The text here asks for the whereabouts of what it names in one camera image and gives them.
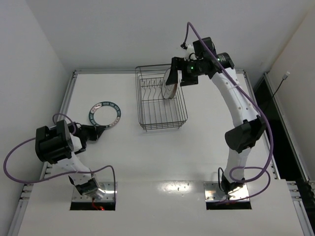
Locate grey wire dish rack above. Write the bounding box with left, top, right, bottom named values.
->
left=135, top=64, right=188, bottom=131

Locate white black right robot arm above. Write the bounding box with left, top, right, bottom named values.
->
left=162, top=37, right=266, bottom=193

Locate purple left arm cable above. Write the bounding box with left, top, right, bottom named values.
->
left=3, top=113, right=117, bottom=201

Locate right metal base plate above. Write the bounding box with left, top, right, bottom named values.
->
left=203, top=181, right=250, bottom=203

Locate white plate with black rings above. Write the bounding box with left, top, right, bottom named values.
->
left=161, top=68, right=172, bottom=99

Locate orange patterned white plate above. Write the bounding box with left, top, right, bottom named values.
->
left=169, top=84, right=178, bottom=99

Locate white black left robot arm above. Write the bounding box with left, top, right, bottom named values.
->
left=35, top=120, right=105, bottom=200

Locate metal base plate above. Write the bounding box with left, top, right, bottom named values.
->
left=203, top=181, right=250, bottom=203
left=71, top=181, right=118, bottom=203

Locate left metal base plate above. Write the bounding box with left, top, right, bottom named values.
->
left=71, top=181, right=118, bottom=203

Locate aluminium table frame rail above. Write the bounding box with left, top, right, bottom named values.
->
left=19, top=71, right=306, bottom=236

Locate black cable with white plug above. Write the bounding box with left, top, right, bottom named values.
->
left=271, top=71, right=291, bottom=99

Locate green rimmed white plate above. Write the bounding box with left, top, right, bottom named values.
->
left=88, top=101, right=122, bottom=129

